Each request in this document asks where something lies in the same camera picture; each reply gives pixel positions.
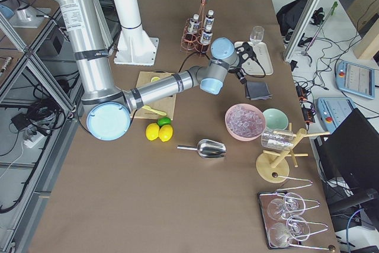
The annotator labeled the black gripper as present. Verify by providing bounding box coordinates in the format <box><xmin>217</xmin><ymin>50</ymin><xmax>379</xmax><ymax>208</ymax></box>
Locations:
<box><xmin>229</xmin><ymin>68</ymin><xmax>247</xmax><ymax>84</ymax></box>

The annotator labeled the tea bottle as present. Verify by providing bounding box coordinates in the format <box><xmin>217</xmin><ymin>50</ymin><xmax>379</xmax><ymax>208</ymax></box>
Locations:
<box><xmin>187</xmin><ymin>14</ymin><xmax>200</xmax><ymax>34</ymax></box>
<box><xmin>200</xmin><ymin>24</ymin><xmax>213</xmax><ymax>46</ymax></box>
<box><xmin>203</xmin><ymin>9</ymin><xmax>214</xmax><ymax>28</ymax></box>

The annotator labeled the copper wire bottle basket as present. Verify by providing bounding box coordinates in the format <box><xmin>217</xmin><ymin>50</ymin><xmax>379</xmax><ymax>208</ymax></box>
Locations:
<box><xmin>181</xmin><ymin>0</ymin><xmax>211</xmax><ymax>56</ymax></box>

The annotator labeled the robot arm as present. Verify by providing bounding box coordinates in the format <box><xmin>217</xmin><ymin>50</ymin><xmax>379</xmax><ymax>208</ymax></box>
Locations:
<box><xmin>55</xmin><ymin>0</ymin><xmax>242</xmax><ymax>140</ymax></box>

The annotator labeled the tea bottle back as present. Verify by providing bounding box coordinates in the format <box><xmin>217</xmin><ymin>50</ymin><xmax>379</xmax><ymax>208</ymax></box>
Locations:
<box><xmin>187</xmin><ymin>14</ymin><xmax>200</xmax><ymax>34</ymax></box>

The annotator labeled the tea bottle front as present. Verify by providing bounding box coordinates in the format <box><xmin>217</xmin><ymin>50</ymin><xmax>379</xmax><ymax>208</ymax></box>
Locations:
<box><xmin>200</xmin><ymin>24</ymin><xmax>213</xmax><ymax>46</ymax></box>

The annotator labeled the dark grey folded cloth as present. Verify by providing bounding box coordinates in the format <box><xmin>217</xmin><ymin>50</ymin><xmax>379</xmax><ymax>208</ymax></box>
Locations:
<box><xmin>245</xmin><ymin>81</ymin><xmax>272</xmax><ymax>101</ymax></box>

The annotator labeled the cream serving tray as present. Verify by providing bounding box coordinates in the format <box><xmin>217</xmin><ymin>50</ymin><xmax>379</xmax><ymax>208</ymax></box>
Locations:
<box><xmin>242</xmin><ymin>42</ymin><xmax>274</xmax><ymax>76</ymax></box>

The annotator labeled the pink bowl with ice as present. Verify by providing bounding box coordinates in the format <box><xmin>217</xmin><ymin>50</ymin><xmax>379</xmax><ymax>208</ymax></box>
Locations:
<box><xmin>224</xmin><ymin>104</ymin><xmax>266</xmax><ymax>142</ymax></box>

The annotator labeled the clear wine glass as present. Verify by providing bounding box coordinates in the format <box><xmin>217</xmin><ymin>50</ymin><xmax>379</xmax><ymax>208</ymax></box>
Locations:
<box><xmin>250</xmin><ymin>26</ymin><xmax>265</xmax><ymax>45</ymax></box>

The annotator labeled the green bowl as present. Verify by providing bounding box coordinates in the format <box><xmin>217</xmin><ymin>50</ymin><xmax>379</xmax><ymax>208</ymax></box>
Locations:
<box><xmin>263</xmin><ymin>108</ymin><xmax>289</xmax><ymax>130</ymax></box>

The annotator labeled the grey usb hub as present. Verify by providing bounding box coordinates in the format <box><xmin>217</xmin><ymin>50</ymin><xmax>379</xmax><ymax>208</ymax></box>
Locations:
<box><xmin>301</xmin><ymin>104</ymin><xmax>316</xmax><ymax>124</ymax></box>
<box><xmin>296</xmin><ymin>85</ymin><xmax>309</xmax><ymax>101</ymax></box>

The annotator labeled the glass jar on stand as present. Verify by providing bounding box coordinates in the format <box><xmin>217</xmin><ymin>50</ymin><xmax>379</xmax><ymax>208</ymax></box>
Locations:
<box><xmin>261</xmin><ymin>128</ymin><xmax>296</xmax><ymax>150</ymax></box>

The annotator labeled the metal ice scoop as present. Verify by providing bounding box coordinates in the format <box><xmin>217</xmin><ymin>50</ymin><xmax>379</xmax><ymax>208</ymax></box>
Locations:
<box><xmin>176</xmin><ymin>139</ymin><xmax>226</xmax><ymax>159</ymax></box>

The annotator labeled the wooden cutting board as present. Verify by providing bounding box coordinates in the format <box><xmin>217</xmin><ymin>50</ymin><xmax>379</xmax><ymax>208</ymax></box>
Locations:
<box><xmin>135</xmin><ymin>71</ymin><xmax>176</xmax><ymax>120</ymax></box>

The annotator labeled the half lemon slice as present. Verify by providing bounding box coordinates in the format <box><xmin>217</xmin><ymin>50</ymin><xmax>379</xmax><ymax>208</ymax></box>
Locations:
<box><xmin>150</xmin><ymin>76</ymin><xmax>160</xmax><ymax>82</ymax></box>

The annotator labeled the green lime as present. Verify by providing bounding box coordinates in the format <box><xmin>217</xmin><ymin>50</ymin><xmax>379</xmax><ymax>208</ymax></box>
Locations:
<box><xmin>157</xmin><ymin>117</ymin><xmax>171</xmax><ymax>127</ymax></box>

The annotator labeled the wooden glass drying stand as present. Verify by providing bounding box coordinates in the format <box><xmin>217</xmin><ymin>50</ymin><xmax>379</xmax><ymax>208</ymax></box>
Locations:
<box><xmin>256</xmin><ymin>129</ymin><xmax>330</xmax><ymax>183</ymax></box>

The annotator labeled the yellow lemon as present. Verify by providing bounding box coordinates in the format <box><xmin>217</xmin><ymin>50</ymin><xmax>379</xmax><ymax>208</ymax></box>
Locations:
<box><xmin>145</xmin><ymin>123</ymin><xmax>160</xmax><ymax>141</ymax></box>
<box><xmin>158</xmin><ymin>124</ymin><xmax>174</xmax><ymax>142</ymax></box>

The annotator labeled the metal grabber stick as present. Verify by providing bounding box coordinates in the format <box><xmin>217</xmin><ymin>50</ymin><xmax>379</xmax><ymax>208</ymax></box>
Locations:
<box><xmin>301</xmin><ymin>1</ymin><xmax>338</xmax><ymax>66</ymax></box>

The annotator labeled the yellow plastic knife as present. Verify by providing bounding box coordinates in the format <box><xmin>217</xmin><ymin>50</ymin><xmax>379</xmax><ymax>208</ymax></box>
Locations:
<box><xmin>142</xmin><ymin>105</ymin><xmax>167</xmax><ymax>116</ymax></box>

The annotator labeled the wine glass lying upper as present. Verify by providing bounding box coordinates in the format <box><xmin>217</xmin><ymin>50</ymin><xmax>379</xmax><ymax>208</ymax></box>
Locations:
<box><xmin>267</xmin><ymin>192</ymin><xmax>320</xmax><ymax>220</ymax></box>

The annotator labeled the wine glass lying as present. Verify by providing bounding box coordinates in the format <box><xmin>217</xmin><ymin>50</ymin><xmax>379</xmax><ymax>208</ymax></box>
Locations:
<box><xmin>267</xmin><ymin>192</ymin><xmax>320</xmax><ymax>220</ymax></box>
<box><xmin>267</xmin><ymin>216</ymin><xmax>329</xmax><ymax>250</ymax></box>

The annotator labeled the black mirror tray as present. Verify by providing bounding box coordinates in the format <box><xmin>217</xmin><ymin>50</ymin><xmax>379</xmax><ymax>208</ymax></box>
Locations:
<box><xmin>258</xmin><ymin>191</ymin><xmax>290</xmax><ymax>249</ymax></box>

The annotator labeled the wine glass lying lower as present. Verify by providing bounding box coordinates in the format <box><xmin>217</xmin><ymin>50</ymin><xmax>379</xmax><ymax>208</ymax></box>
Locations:
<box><xmin>267</xmin><ymin>216</ymin><xmax>329</xmax><ymax>250</ymax></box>

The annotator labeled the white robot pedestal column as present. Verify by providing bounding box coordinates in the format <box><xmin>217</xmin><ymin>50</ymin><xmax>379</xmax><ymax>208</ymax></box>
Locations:
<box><xmin>114</xmin><ymin>0</ymin><xmax>159</xmax><ymax>66</ymax></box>

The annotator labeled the aluminium frame post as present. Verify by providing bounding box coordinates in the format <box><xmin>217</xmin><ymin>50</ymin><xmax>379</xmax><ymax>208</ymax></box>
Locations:
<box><xmin>283</xmin><ymin>0</ymin><xmax>320</xmax><ymax>63</ymax></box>

